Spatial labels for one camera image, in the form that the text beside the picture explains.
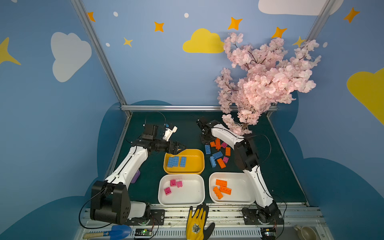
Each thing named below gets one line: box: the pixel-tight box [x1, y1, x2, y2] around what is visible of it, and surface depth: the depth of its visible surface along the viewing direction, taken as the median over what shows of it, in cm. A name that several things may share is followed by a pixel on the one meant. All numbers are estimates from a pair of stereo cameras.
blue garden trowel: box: [83, 224, 132, 240], surface depth 71 cm
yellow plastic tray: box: [163, 148, 205, 175], surface depth 95 cm
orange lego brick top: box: [220, 186, 232, 195], surface depth 84 cm
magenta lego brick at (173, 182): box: [170, 179, 177, 187], surface depth 86 cm
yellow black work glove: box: [186, 203, 215, 240], surface depth 73 cm
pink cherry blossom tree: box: [214, 33, 322, 136], surface depth 71 cm
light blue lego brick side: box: [209, 156, 217, 168], surface depth 95 cm
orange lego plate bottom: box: [217, 158, 227, 169], surface depth 95 cm
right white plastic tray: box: [208, 172, 256, 204], surface depth 83 cm
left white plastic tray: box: [158, 174, 206, 207], surface depth 85 cm
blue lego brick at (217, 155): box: [212, 151, 224, 159], surface depth 98 cm
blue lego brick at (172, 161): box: [168, 156, 178, 168], surface depth 94 cm
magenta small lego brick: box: [164, 187, 172, 196], surface depth 84 cm
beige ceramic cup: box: [293, 224, 318, 240], surface depth 69 cm
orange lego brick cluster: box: [213, 186, 223, 200], surface depth 82 cm
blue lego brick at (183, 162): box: [180, 156, 187, 168], surface depth 95 cm
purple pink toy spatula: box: [131, 169, 141, 184], surface depth 89 cm
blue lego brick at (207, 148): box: [204, 144, 211, 155], surface depth 100 cm
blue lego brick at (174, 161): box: [170, 156, 179, 167], surface depth 95 cm
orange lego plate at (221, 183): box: [215, 179, 227, 187], surface depth 88 cm
